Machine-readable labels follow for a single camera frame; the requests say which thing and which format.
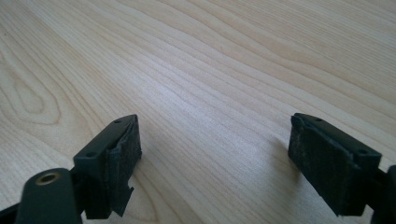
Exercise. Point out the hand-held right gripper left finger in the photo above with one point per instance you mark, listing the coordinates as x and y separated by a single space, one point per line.
106 161

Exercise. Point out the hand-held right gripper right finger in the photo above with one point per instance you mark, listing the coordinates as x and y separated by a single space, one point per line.
330 161

